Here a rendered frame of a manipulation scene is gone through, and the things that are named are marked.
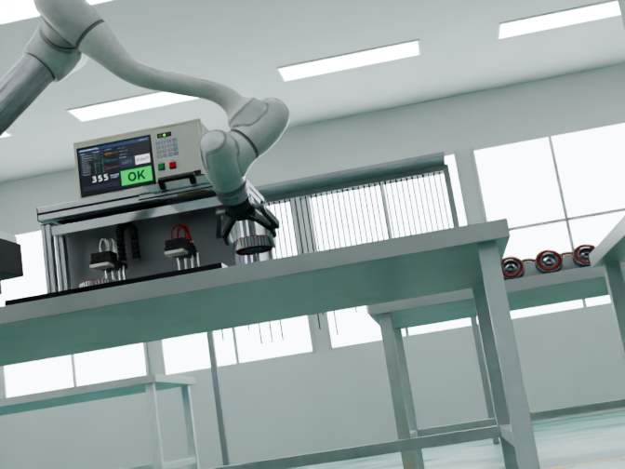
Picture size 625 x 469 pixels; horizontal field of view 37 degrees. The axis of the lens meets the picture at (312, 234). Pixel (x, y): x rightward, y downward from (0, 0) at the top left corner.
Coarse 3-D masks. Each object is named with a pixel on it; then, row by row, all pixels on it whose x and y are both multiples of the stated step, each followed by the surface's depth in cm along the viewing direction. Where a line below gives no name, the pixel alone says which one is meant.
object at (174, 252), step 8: (168, 240) 288; (176, 240) 287; (184, 240) 287; (168, 248) 287; (176, 248) 287; (184, 248) 286; (192, 248) 293; (168, 256) 288; (176, 256) 295; (184, 256) 296; (192, 256) 295; (184, 264) 295; (192, 264) 295
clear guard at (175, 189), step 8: (200, 176) 273; (152, 184) 276; (168, 184) 273; (176, 184) 272; (184, 184) 271; (192, 184) 270; (200, 184) 269; (208, 184) 268; (144, 192) 273; (152, 192) 272; (160, 192) 271; (168, 192) 270; (176, 192) 269; (184, 192) 268; (192, 192) 291; (200, 192) 292; (208, 192) 294; (168, 200) 296; (176, 200) 298; (184, 200) 299; (192, 200) 301
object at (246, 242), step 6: (258, 234) 259; (264, 234) 261; (240, 240) 259; (246, 240) 258; (252, 240) 258; (258, 240) 258; (264, 240) 259; (270, 240) 261; (234, 246) 261; (240, 246) 259; (246, 246) 258; (252, 246) 258; (258, 246) 258; (264, 246) 259; (270, 246) 261; (234, 252) 263; (240, 252) 262; (246, 252) 265; (252, 252) 266; (258, 252) 267
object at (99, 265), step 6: (102, 252) 290; (108, 252) 290; (96, 258) 290; (102, 258) 290; (108, 258) 289; (114, 258) 293; (90, 264) 290; (96, 264) 287; (102, 264) 287; (108, 264) 287; (114, 264) 293; (120, 264) 297; (126, 264) 303; (96, 270) 292; (102, 270) 299; (108, 270) 300; (114, 270) 302; (120, 270) 298; (108, 276) 299; (114, 276) 298; (120, 276) 298
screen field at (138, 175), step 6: (138, 168) 302; (144, 168) 302; (150, 168) 302; (126, 174) 302; (132, 174) 302; (138, 174) 302; (144, 174) 302; (150, 174) 301; (126, 180) 302; (132, 180) 302; (138, 180) 302; (144, 180) 301; (150, 180) 301
